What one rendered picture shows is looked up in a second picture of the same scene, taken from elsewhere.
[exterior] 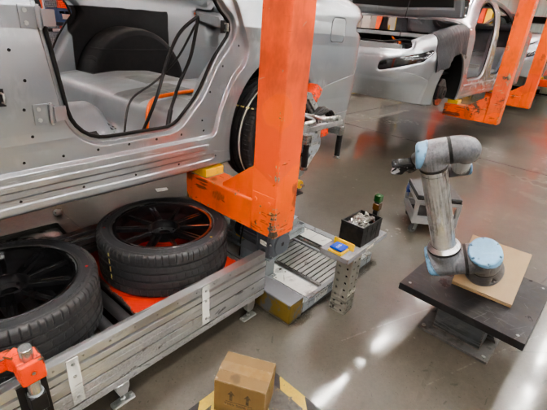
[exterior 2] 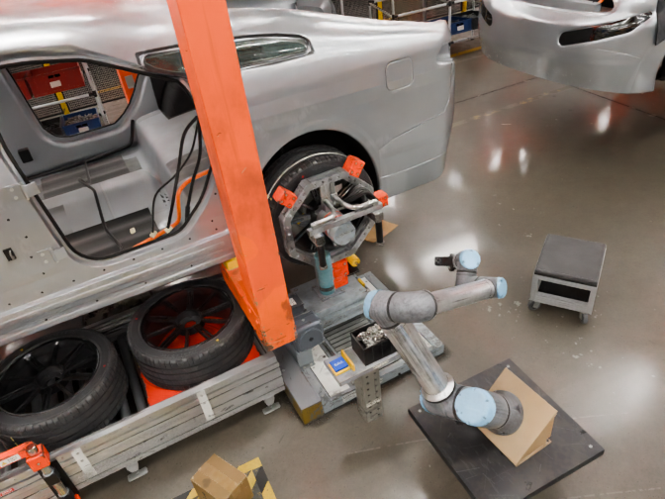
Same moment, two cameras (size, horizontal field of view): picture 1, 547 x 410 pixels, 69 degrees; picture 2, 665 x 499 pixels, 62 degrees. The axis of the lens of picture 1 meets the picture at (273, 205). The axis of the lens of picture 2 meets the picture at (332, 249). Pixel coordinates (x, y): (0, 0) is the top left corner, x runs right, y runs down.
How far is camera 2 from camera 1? 1.57 m
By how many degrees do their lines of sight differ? 26
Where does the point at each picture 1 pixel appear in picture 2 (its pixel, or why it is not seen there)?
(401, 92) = (597, 77)
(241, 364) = (218, 468)
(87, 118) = (140, 194)
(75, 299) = (83, 401)
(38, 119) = (44, 261)
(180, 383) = (184, 468)
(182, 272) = (187, 373)
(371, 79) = (550, 58)
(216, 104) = not seen: hidden behind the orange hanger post
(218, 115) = not seen: hidden behind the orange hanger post
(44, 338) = (60, 430)
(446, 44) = not seen: outside the picture
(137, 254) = (146, 355)
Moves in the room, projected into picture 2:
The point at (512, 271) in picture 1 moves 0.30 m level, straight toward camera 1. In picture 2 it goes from (529, 425) to (476, 462)
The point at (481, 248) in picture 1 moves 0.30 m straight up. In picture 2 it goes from (468, 401) to (470, 350)
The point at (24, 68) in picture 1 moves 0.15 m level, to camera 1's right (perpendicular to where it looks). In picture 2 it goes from (23, 229) to (47, 234)
